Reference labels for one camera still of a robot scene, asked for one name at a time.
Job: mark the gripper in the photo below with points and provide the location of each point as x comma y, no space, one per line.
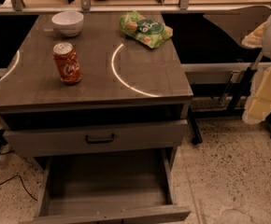
258,106

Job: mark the grey drawer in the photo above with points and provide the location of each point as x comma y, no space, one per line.
129,187
67,141

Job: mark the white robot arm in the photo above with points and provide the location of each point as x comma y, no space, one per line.
260,38

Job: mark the grey top drawer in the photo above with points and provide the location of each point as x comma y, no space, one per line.
67,141

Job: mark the grey wooden drawer cabinet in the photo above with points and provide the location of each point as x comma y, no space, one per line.
122,82

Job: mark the black side stand table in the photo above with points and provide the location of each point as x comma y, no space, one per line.
238,23

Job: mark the green snack chip bag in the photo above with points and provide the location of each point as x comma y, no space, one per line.
147,31

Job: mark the orange soda can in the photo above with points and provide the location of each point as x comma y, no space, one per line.
66,60

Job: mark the white ceramic bowl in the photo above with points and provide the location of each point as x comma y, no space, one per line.
68,23

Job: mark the black top drawer handle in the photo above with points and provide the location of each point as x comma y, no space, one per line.
91,140

